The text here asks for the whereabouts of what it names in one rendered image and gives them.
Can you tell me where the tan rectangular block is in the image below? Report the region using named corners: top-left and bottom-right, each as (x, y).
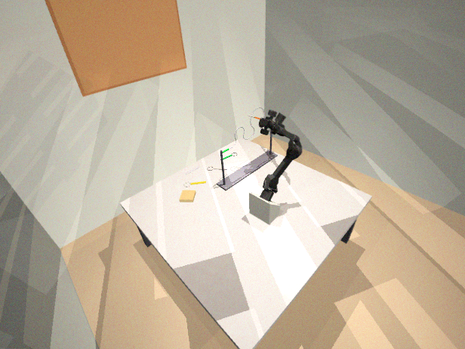
top-left (179, 190), bottom-right (196, 202)

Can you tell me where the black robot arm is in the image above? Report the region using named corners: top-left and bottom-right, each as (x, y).
top-left (259, 113), bottom-right (302, 202)

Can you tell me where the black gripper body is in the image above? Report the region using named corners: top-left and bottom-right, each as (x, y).
top-left (260, 110), bottom-right (277, 135)

